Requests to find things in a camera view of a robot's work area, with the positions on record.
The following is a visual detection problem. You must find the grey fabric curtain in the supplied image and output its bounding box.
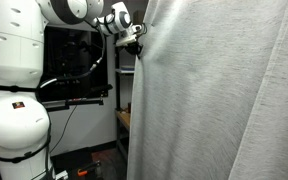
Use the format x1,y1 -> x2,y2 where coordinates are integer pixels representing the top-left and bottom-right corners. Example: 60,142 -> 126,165
126,0 -> 288,180

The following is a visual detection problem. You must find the black wall screen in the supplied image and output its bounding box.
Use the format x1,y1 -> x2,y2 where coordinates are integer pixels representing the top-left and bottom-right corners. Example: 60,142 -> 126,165
37,26 -> 109,103

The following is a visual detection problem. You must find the flat blue item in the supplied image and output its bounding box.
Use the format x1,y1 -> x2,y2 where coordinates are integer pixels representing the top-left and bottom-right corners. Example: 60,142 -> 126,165
120,65 -> 136,72

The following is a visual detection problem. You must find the orange handled black clamp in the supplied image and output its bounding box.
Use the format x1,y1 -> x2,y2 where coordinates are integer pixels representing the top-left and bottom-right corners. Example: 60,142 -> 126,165
76,160 -> 102,178

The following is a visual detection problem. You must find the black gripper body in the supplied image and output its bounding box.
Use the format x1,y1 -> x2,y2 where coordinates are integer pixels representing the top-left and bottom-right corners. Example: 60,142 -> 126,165
123,42 -> 144,60

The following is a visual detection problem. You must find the wooden top desk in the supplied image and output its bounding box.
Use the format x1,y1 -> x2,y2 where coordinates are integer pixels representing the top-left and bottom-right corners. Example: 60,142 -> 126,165
114,108 -> 132,161

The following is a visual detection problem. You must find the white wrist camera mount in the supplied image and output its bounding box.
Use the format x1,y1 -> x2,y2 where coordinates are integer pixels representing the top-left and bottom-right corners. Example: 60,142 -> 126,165
115,33 -> 139,48

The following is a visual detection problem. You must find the black metal shelf unit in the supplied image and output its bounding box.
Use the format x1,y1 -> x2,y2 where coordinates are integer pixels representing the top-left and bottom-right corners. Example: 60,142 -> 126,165
113,44 -> 137,111

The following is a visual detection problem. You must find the black mounting bar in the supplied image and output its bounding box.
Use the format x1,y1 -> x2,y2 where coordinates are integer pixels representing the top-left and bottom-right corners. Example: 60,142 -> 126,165
42,97 -> 105,113

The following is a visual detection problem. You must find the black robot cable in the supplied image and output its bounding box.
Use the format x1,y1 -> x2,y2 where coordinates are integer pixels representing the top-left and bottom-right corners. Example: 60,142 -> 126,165
33,19 -> 107,180

